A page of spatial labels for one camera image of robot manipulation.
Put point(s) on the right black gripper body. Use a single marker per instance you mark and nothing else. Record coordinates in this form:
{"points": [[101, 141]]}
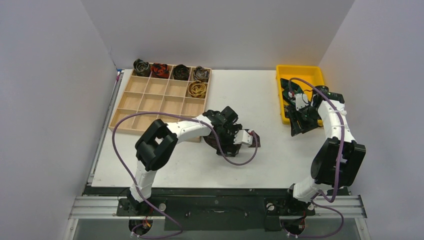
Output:
{"points": [[299, 117]]}

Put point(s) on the red black rolled tie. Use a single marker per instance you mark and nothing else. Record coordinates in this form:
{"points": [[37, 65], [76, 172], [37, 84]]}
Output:
{"points": [[160, 70]]}

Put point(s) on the dark grey rolled tie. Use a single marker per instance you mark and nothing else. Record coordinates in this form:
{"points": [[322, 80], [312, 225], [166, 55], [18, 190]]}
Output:
{"points": [[141, 68]]}

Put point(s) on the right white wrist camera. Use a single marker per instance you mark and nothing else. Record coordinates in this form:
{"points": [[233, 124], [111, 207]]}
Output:
{"points": [[301, 101]]}

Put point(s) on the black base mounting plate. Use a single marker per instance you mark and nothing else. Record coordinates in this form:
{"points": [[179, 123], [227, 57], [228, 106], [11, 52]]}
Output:
{"points": [[283, 196]]}

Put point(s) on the black gold rolled tie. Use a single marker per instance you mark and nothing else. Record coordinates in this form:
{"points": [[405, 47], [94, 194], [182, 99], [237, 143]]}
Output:
{"points": [[181, 72]]}

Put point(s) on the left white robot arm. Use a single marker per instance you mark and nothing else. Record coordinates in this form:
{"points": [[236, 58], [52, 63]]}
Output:
{"points": [[154, 148]]}

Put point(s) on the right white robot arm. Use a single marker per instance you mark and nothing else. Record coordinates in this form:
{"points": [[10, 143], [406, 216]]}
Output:
{"points": [[338, 160]]}

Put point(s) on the green striped tie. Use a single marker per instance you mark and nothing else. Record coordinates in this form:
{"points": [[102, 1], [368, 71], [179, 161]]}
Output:
{"points": [[289, 89]]}

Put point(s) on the dark orange paisley tie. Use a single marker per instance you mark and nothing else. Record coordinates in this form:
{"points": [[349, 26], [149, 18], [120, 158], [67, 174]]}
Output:
{"points": [[226, 143]]}

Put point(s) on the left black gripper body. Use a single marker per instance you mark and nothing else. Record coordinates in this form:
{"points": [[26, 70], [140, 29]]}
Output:
{"points": [[227, 138]]}

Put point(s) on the wooden compartment tray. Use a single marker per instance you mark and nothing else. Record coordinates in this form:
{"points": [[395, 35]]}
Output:
{"points": [[141, 100]]}

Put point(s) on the aluminium frame rail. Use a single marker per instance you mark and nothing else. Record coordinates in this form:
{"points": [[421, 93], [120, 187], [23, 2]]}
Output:
{"points": [[224, 213]]}

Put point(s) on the grey brown rolled tie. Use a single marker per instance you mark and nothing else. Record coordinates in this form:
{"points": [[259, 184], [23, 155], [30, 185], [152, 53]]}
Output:
{"points": [[201, 74]]}

